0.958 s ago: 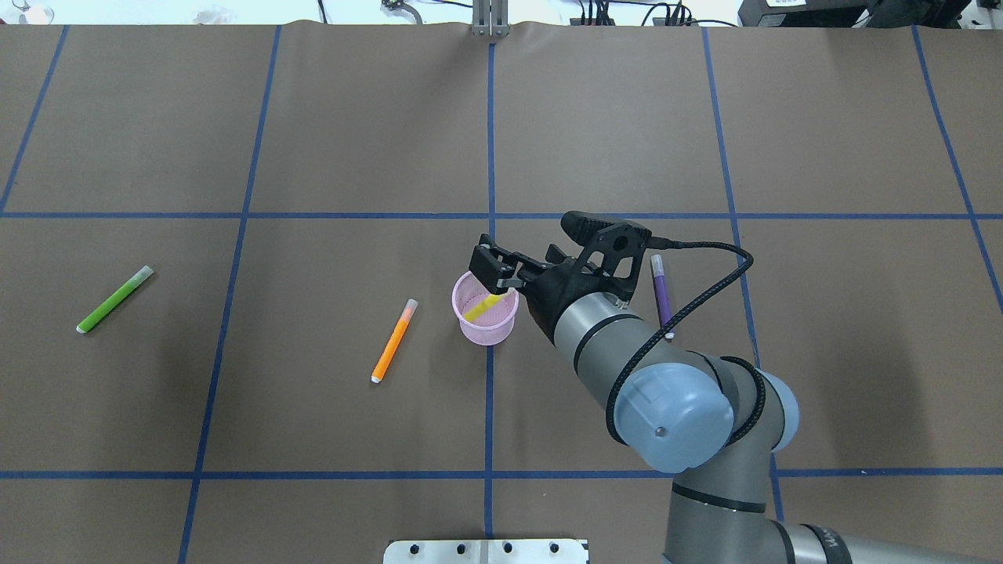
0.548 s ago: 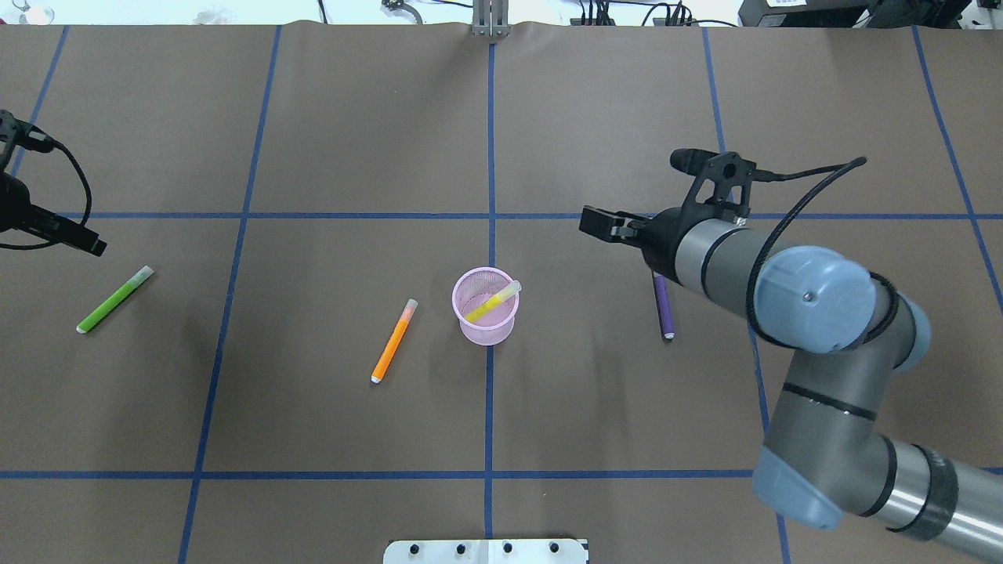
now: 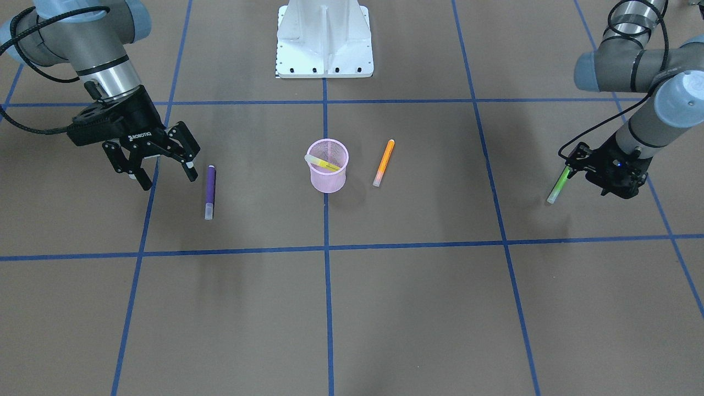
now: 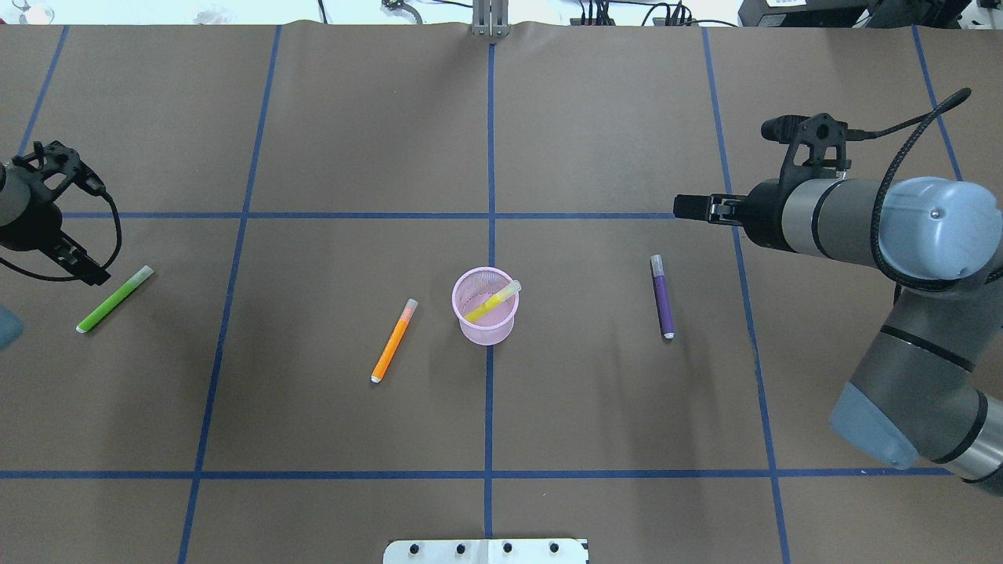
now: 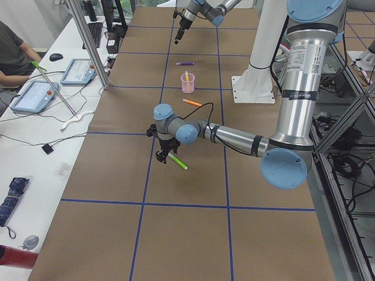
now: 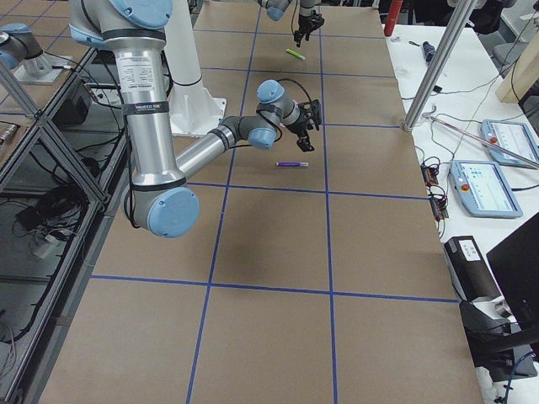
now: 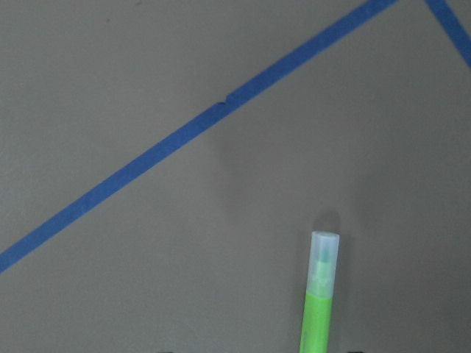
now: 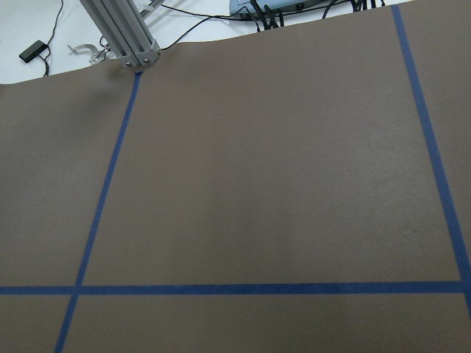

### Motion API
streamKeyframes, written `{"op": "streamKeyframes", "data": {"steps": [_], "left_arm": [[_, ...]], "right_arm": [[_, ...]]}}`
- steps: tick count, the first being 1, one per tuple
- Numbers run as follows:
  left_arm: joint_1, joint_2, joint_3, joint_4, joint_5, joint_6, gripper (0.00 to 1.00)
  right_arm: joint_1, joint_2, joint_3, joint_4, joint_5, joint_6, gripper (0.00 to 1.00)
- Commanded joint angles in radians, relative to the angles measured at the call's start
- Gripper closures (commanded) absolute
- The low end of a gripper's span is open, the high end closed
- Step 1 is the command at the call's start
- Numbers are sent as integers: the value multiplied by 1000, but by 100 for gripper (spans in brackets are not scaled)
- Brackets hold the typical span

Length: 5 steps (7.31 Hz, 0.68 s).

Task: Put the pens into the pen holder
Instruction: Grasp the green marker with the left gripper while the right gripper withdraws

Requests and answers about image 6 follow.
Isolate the blue folded umbrella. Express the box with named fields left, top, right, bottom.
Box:
left=422, top=41, right=435, bottom=66

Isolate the near teach pendant tablet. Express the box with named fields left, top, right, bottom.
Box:
left=450, top=160, right=523, bottom=219

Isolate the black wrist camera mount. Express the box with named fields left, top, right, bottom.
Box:
left=298, top=99, right=322, bottom=130

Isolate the purple highlighter pen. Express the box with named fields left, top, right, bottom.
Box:
left=275, top=162, right=309, bottom=168

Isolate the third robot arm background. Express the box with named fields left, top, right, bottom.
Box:
left=1, top=23, right=63, bottom=85

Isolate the far teach pendant tablet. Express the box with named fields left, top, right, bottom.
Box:
left=481, top=120, right=538, bottom=168

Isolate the teach pendant tablet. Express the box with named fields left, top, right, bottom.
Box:
left=450, top=160, right=523, bottom=219
left=481, top=120, right=538, bottom=168

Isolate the small circuit board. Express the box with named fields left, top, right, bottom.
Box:
left=420, top=164, right=439, bottom=187

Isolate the aluminium frame post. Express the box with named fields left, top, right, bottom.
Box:
left=403, top=0, right=478, bottom=132

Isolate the white pedestal column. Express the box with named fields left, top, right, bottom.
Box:
left=164, top=0, right=227, bottom=136

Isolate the black monitor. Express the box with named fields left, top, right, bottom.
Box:
left=487, top=214, right=538, bottom=328

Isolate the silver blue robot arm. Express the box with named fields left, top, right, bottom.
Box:
left=257, top=0, right=325, bottom=47
left=69, top=1, right=321, bottom=238

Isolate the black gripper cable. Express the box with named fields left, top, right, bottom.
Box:
left=275, top=77, right=311, bottom=106

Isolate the wooden board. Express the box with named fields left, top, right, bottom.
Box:
left=496, top=33, right=538, bottom=104

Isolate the green highlighter pen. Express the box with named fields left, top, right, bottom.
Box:
left=286, top=48, right=307, bottom=61

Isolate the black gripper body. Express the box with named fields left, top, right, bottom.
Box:
left=296, top=12, right=324, bottom=38
left=286, top=111, right=310, bottom=140

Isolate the black cardboard box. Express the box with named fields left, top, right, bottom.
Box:
left=444, top=236, right=501, bottom=303

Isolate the metal reacher grabber stick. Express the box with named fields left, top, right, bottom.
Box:
left=421, top=110, right=538, bottom=170

